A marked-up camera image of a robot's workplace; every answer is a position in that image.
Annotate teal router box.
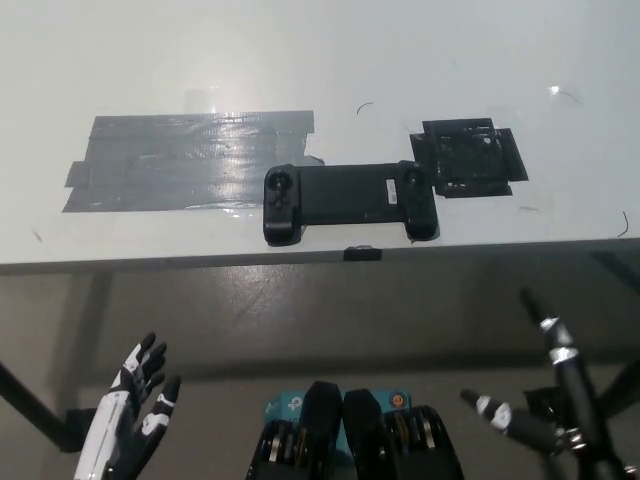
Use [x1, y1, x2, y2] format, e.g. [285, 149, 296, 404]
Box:
[263, 388, 412, 459]

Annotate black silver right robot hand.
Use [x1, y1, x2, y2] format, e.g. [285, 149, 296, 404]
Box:
[459, 285, 640, 480]

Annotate black tape square patch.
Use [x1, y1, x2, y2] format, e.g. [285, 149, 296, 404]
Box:
[408, 117, 530, 198]

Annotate black table leg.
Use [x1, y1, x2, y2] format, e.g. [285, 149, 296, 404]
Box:
[0, 359, 69, 446]
[597, 357, 640, 419]

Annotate black robot torso blocks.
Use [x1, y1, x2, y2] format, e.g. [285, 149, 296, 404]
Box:
[247, 380, 461, 480]

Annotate black game controller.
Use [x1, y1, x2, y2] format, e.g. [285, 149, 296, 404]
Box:
[263, 160, 441, 247]

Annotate grey duct tape patch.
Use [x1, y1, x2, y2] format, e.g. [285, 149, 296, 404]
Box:
[62, 110, 326, 214]

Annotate black table foot plate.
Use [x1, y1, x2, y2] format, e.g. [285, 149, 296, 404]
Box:
[523, 384, 564, 417]
[62, 408, 97, 454]

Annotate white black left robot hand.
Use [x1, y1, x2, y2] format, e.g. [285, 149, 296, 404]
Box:
[74, 332, 182, 480]

